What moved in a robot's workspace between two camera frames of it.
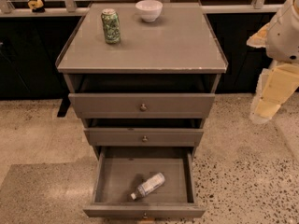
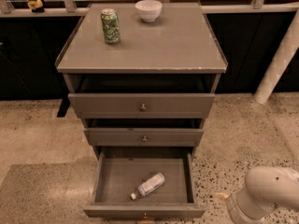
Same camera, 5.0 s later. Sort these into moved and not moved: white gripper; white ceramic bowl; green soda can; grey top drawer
Moved: white gripper
Not moved: white ceramic bowl; green soda can; grey top drawer
